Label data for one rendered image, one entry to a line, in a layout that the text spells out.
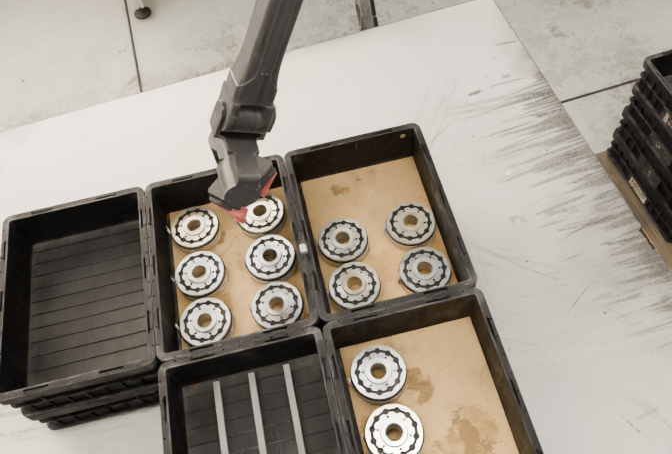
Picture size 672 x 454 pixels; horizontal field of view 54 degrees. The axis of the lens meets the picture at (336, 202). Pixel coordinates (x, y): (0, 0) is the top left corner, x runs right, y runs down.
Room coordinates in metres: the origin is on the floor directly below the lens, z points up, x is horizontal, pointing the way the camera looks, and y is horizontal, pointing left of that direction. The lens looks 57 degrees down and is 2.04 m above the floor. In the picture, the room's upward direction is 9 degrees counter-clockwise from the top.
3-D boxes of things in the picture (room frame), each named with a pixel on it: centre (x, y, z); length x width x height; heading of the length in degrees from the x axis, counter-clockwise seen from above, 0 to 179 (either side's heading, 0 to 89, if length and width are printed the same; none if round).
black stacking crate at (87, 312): (0.63, 0.53, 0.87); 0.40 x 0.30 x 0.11; 5
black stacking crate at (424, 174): (0.67, -0.07, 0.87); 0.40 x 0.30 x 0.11; 5
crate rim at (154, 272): (0.65, 0.23, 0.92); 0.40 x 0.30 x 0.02; 5
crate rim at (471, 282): (0.67, -0.07, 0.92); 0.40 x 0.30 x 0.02; 5
